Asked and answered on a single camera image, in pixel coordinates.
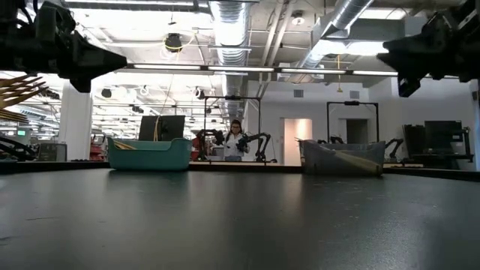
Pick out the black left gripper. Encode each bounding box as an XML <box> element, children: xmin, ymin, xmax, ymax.
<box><xmin>22</xmin><ymin>31</ymin><xmax>128</xmax><ymax>94</ymax></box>

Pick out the black overhead camera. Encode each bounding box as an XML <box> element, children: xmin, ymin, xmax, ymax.
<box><xmin>163</xmin><ymin>32</ymin><xmax>184</xmax><ymax>53</ymax></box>

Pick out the silver ceiling duct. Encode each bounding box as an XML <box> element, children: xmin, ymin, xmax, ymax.
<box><xmin>292</xmin><ymin>0</ymin><xmax>376</xmax><ymax>83</ymax></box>
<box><xmin>208</xmin><ymin>0</ymin><xmax>253</xmax><ymax>125</ymax></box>

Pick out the person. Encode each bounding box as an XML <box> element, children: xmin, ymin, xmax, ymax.
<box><xmin>223</xmin><ymin>118</ymin><xmax>251</xmax><ymax>163</ymax></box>

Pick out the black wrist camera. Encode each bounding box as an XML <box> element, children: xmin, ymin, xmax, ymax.
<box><xmin>423</xmin><ymin>9</ymin><xmax>462</xmax><ymax>38</ymax></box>
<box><xmin>35</xmin><ymin>1</ymin><xmax>77</xmax><ymax>34</ymax></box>

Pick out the black desk with monitors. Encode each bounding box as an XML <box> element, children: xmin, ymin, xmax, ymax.
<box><xmin>403</xmin><ymin>119</ymin><xmax>475</xmax><ymax>170</ymax></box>

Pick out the black aluminium table frame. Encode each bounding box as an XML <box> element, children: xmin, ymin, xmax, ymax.
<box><xmin>0</xmin><ymin>159</ymin><xmax>480</xmax><ymax>183</ymax></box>

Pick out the red cart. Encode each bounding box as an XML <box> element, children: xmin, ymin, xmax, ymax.
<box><xmin>89</xmin><ymin>134</ymin><xmax>108</xmax><ymax>162</ymax></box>

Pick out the white LED light bar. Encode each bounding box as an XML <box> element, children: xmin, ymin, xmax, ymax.
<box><xmin>352</xmin><ymin>69</ymin><xmax>399</xmax><ymax>77</ymax></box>
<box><xmin>133</xmin><ymin>64</ymin><xmax>202</xmax><ymax>71</ymax></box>
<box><xmin>207</xmin><ymin>65</ymin><xmax>275</xmax><ymax>73</ymax></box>
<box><xmin>280</xmin><ymin>67</ymin><xmax>347</xmax><ymax>75</ymax></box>

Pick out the grey box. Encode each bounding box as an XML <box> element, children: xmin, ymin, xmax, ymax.
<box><xmin>37</xmin><ymin>142</ymin><xmax>68</xmax><ymax>163</ymax></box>

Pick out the teal plastic bin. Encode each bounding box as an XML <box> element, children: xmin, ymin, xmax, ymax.
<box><xmin>106</xmin><ymin>136</ymin><xmax>194</xmax><ymax>172</ymax></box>

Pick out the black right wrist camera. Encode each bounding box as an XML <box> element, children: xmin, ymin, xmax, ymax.
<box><xmin>423</xmin><ymin>9</ymin><xmax>462</xmax><ymax>38</ymax></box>

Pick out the white column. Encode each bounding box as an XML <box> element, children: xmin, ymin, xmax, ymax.
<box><xmin>58</xmin><ymin>80</ymin><xmax>94</xmax><ymax>162</ymax></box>

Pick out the black monitor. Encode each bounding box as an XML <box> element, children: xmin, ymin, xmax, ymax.
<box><xmin>138</xmin><ymin>115</ymin><xmax>186</xmax><ymax>143</ymax></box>

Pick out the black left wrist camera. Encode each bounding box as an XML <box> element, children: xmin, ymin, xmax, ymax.
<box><xmin>35</xmin><ymin>1</ymin><xmax>77</xmax><ymax>34</ymax></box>

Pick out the black station frame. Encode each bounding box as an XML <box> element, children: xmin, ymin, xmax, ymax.
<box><xmin>325</xmin><ymin>100</ymin><xmax>380</xmax><ymax>166</ymax></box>
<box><xmin>203</xmin><ymin>95</ymin><xmax>263</xmax><ymax>163</ymax></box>

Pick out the gold fork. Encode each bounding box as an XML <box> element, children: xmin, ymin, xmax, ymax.
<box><xmin>0</xmin><ymin>73</ymin><xmax>50</xmax><ymax>110</ymax></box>
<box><xmin>0</xmin><ymin>107</ymin><xmax>30</xmax><ymax>124</ymax></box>

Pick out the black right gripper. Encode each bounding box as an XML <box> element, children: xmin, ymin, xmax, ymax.
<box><xmin>376</xmin><ymin>35</ymin><xmax>466</xmax><ymax>98</ymax></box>

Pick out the grey plastic bin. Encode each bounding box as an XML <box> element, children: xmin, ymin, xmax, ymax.
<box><xmin>298</xmin><ymin>138</ymin><xmax>387</xmax><ymax>177</ymax></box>

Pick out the yellow hanging cable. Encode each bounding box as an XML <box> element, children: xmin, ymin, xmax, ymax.
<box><xmin>151</xmin><ymin>33</ymin><xmax>198</xmax><ymax>143</ymax></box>

